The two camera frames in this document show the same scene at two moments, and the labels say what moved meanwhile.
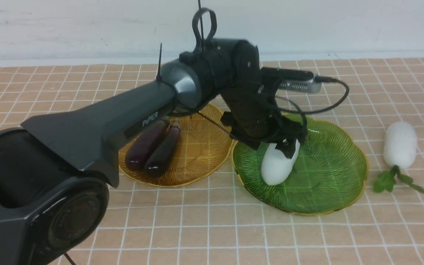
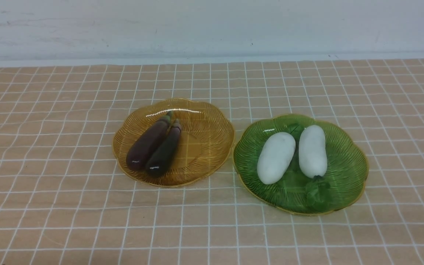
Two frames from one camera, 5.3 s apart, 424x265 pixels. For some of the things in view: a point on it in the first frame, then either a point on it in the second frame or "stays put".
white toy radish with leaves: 400,144 -> 313,162
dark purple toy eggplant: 164,152 stays put
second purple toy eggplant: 144,144 stays put
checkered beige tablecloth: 218,220 stays put
